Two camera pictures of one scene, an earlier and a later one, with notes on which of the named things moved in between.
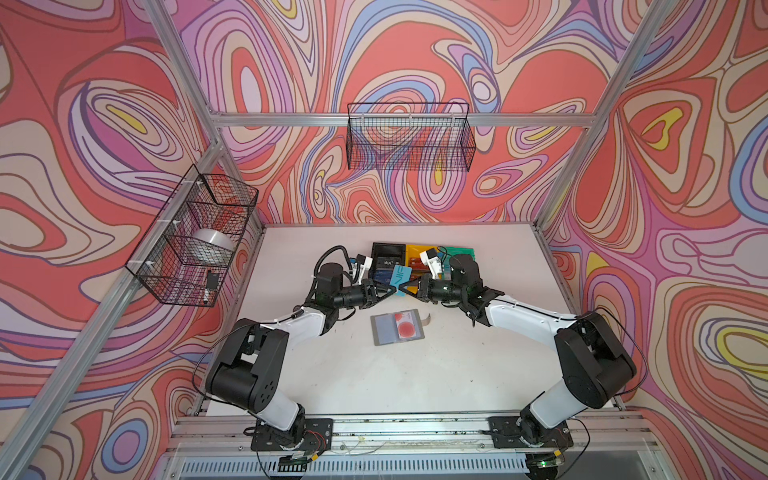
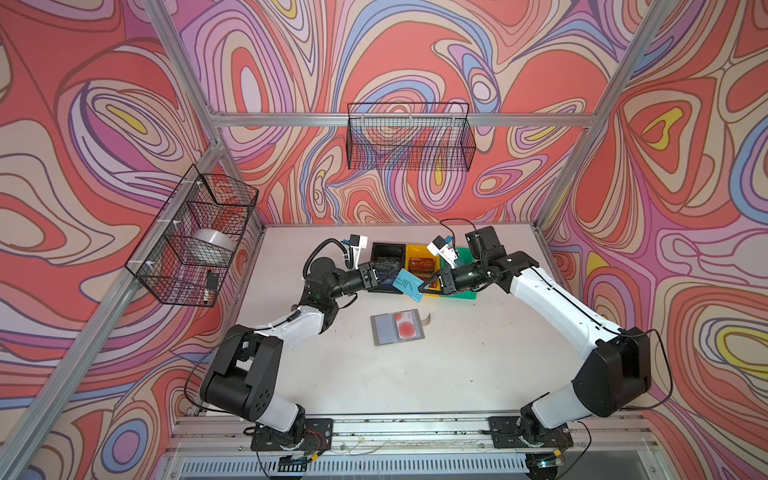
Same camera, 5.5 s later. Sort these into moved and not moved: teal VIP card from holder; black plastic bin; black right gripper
Moved: black right gripper
Not moved: teal VIP card from holder; black plastic bin
